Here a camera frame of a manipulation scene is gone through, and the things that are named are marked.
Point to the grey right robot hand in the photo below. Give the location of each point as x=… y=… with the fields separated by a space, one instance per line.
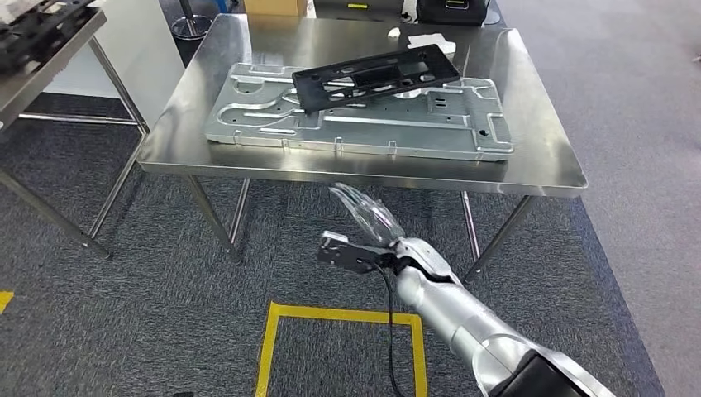
x=372 y=216

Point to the black plastic frame part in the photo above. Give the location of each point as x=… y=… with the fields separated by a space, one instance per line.
x=446 y=71

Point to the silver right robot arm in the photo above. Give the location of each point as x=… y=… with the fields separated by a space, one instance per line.
x=449 y=312

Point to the steel workbench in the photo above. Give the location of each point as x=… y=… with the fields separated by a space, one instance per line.
x=536 y=159

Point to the aluminium fixture plate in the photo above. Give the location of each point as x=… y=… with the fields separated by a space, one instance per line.
x=383 y=131

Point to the white folded tissue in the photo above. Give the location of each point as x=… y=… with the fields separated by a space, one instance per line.
x=424 y=39

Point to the crumpled white tissue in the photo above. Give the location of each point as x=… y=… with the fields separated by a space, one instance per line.
x=394 y=32

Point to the grey laptop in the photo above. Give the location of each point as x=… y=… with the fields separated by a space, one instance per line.
x=328 y=5

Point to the black carry case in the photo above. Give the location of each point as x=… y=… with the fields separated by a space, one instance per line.
x=454 y=16

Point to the cardboard box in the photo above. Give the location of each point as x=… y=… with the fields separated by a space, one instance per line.
x=274 y=6

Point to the small steel table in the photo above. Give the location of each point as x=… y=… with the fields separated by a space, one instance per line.
x=33 y=87

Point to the stack of black plastic parts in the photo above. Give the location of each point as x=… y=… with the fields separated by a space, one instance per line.
x=33 y=38

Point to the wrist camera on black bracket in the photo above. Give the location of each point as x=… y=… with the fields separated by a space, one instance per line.
x=350 y=257

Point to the chrome stanchion post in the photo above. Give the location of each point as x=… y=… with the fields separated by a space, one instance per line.
x=191 y=27

